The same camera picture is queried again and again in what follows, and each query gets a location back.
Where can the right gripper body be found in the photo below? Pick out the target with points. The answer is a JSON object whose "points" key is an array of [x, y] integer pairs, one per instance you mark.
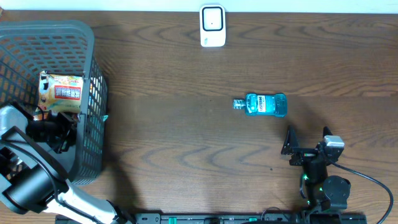
{"points": [[305, 155]]}

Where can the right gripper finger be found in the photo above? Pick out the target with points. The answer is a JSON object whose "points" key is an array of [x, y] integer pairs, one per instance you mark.
{"points": [[290, 144], [326, 132]]}

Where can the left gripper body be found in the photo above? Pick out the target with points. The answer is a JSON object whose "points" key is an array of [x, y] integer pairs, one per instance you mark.
{"points": [[55, 131]]}

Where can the yellow snack bag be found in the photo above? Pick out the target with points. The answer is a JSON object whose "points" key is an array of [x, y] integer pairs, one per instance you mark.
{"points": [[60, 93]]}

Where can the teal mouthwash bottle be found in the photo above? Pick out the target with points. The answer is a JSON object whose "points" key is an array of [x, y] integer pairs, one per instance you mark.
{"points": [[262, 105]]}

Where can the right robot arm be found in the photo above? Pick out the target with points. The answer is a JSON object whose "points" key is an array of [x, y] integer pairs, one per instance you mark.
{"points": [[325, 193]]}

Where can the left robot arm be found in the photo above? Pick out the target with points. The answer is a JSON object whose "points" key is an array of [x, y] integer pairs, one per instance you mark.
{"points": [[33, 180]]}

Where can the white barcode scanner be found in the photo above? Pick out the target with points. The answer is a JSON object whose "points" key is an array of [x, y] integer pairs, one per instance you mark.
{"points": [[212, 26]]}

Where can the grey plastic shopping basket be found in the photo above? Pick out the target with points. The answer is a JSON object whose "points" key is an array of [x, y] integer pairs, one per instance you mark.
{"points": [[65, 48]]}

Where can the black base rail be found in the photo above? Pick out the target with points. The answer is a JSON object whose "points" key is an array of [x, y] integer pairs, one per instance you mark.
{"points": [[273, 217]]}

